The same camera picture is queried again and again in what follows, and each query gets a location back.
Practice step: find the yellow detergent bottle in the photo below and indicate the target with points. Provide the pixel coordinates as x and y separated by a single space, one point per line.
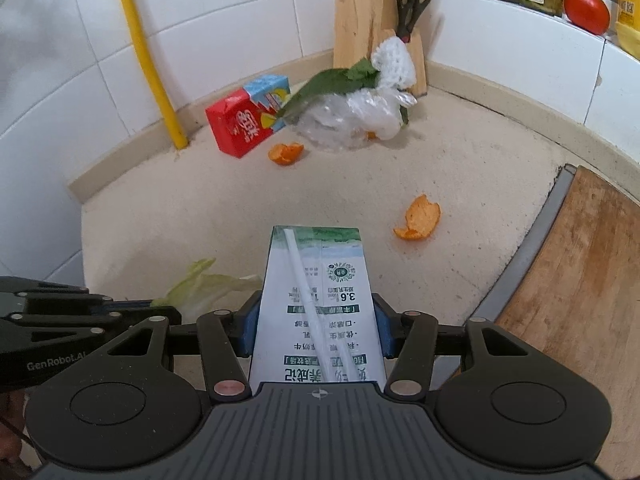
630 15

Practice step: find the wooden knife block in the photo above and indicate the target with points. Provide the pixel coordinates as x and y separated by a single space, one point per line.
362 20

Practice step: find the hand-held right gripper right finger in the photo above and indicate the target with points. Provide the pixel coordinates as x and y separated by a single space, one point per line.
386 332

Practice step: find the red drink carton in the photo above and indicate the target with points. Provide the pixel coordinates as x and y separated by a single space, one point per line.
230 125

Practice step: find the wooden cutting board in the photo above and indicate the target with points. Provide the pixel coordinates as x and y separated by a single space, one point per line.
590 280

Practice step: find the black scissors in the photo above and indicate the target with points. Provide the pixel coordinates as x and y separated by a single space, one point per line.
406 22

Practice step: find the dark green vegetable leaf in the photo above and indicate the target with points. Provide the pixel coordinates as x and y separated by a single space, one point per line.
325 85

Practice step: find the red tomato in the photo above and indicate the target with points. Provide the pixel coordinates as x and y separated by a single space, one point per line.
587 10

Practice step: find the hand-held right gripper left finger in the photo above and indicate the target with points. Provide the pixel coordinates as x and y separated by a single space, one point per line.
245 332

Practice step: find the orange small fruit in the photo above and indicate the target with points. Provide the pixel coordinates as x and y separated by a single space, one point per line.
285 156

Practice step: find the yellow pipe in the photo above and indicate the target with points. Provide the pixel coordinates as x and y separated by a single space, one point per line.
143 50

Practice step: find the clear plastic bag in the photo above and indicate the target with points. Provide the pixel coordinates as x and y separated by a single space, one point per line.
325 125

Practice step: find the white foam fruit net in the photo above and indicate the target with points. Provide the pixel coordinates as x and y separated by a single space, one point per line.
395 62

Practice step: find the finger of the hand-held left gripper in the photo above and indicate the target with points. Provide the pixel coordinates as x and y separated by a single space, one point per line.
50 291
140 312

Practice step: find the green white milk carton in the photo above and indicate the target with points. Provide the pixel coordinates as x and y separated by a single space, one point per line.
350 320

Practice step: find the napa cabbage leaves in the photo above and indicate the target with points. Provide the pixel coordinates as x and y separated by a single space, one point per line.
205 285

